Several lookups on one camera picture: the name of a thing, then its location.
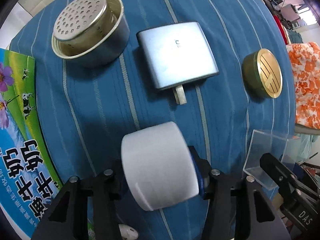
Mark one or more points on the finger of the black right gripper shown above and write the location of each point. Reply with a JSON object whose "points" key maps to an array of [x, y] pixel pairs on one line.
{"points": [[279, 173]]}

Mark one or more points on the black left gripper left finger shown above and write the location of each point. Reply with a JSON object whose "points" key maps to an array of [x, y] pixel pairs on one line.
{"points": [[66, 217]]}

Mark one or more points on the blue milk carton box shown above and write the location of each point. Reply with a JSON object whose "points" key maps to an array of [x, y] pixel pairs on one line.
{"points": [[29, 181]]}

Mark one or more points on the white earbud case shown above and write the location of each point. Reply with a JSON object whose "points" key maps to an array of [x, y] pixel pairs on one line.
{"points": [[128, 233]]}

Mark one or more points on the blue striped cloth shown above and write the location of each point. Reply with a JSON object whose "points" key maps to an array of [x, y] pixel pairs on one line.
{"points": [[85, 112]]}

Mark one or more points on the silver tin with strainer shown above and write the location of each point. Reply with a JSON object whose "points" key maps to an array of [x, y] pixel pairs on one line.
{"points": [[91, 33]]}

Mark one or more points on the light green fabric bundle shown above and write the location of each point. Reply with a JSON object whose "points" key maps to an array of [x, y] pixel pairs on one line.
{"points": [[304, 149]]}

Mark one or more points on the clear acrylic box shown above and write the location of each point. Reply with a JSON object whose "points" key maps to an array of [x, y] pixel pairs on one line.
{"points": [[283, 147]]}

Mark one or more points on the orange white floral cloth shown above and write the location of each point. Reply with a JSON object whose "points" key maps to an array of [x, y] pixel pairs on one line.
{"points": [[304, 58]]}

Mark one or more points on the gold round tin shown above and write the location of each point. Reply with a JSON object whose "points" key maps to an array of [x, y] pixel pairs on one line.
{"points": [[262, 74]]}

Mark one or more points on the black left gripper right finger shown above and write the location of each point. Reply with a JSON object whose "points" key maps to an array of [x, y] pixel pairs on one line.
{"points": [[238, 208]]}

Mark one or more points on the grey power adapter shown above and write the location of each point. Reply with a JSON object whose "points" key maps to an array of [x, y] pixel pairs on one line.
{"points": [[177, 54]]}

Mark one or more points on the white tape roll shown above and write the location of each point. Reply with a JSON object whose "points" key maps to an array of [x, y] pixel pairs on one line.
{"points": [[158, 167]]}

